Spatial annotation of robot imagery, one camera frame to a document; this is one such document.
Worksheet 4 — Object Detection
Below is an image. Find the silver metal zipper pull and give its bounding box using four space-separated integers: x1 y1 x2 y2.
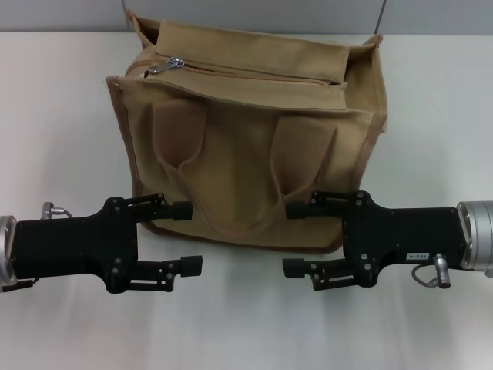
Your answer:
148 56 184 77

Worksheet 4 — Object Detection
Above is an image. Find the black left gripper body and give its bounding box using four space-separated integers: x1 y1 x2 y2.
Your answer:
14 196 139 295

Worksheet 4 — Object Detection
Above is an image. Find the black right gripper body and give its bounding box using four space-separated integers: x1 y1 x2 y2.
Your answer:
344 190 470 290

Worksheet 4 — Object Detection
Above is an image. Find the khaki canvas food bag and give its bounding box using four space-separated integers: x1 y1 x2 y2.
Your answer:
106 8 387 256

